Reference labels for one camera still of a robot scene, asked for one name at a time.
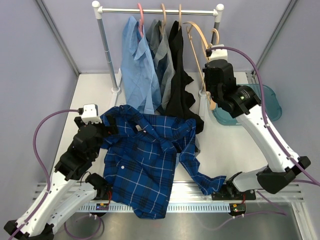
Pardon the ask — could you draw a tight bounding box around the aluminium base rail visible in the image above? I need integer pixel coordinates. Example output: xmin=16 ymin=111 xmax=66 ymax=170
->
xmin=33 ymin=180 xmax=304 ymax=203

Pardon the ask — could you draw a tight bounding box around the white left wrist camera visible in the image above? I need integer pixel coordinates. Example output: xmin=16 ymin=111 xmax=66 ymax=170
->
xmin=78 ymin=103 xmax=102 ymax=125

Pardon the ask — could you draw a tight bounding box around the teal transparent plastic tray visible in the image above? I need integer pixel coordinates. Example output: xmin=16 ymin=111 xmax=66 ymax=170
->
xmin=212 ymin=85 xmax=282 ymax=126

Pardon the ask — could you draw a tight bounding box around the light blue shirt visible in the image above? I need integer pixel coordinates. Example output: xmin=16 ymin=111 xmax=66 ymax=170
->
xmin=120 ymin=16 xmax=162 ymax=115

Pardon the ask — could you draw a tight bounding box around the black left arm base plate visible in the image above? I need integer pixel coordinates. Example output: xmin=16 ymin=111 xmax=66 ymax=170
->
xmin=93 ymin=184 xmax=113 ymax=201

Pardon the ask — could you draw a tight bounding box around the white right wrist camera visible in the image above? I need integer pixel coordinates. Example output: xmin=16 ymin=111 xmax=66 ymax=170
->
xmin=205 ymin=48 xmax=228 ymax=62

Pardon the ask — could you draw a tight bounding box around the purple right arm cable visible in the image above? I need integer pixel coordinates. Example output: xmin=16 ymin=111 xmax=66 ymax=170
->
xmin=199 ymin=46 xmax=320 ymax=231

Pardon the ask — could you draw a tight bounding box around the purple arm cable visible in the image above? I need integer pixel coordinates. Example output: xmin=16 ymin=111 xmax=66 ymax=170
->
xmin=7 ymin=108 xmax=103 ymax=240
xmin=199 ymin=46 xmax=320 ymax=231

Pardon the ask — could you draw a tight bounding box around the blue plaid shirt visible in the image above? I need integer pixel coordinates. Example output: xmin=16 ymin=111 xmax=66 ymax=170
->
xmin=101 ymin=105 xmax=226 ymax=220

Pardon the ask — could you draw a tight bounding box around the grey shirt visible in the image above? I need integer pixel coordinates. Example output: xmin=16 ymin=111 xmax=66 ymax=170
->
xmin=146 ymin=20 xmax=175 ymax=111

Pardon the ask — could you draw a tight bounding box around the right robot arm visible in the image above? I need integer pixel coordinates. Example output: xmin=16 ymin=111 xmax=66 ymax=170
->
xmin=202 ymin=59 xmax=311 ymax=199

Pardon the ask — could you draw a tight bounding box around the beige hanger with black shirt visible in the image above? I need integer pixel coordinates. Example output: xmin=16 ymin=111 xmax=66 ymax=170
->
xmin=178 ymin=3 xmax=182 ymax=30

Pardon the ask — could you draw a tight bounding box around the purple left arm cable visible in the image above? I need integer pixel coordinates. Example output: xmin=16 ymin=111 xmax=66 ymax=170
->
xmin=7 ymin=108 xmax=103 ymax=240

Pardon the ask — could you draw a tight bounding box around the white and chrome clothes rack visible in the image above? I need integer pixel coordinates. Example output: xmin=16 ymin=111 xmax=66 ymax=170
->
xmin=91 ymin=0 xmax=225 ymax=97

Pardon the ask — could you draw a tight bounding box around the beige hanger of plaid shirt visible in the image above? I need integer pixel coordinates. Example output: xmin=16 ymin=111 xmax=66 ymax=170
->
xmin=182 ymin=21 xmax=221 ymax=111

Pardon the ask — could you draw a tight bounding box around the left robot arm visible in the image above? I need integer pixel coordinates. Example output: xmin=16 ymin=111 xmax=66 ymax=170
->
xmin=4 ymin=115 xmax=118 ymax=240

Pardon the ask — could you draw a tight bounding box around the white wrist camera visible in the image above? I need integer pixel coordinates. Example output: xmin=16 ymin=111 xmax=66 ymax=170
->
xmin=205 ymin=48 xmax=228 ymax=62
xmin=78 ymin=103 xmax=102 ymax=125

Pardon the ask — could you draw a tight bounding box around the light blue slotted cable duct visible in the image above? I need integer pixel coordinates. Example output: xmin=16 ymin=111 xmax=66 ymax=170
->
xmin=76 ymin=202 xmax=231 ymax=213

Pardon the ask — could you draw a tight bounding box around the pink plastic hanger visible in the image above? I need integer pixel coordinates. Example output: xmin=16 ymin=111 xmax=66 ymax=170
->
xmin=137 ymin=2 xmax=144 ymax=38

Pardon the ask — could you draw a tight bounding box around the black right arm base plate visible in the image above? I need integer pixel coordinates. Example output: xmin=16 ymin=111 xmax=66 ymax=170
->
xmin=211 ymin=184 xmax=257 ymax=201

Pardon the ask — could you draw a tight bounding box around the beige hanger with grey shirt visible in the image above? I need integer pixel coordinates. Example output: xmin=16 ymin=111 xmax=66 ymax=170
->
xmin=159 ymin=3 xmax=167 ymax=35

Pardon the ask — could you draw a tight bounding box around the black shirt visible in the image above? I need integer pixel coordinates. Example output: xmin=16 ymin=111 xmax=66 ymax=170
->
xmin=164 ymin=21 xmax=204 ymax=134

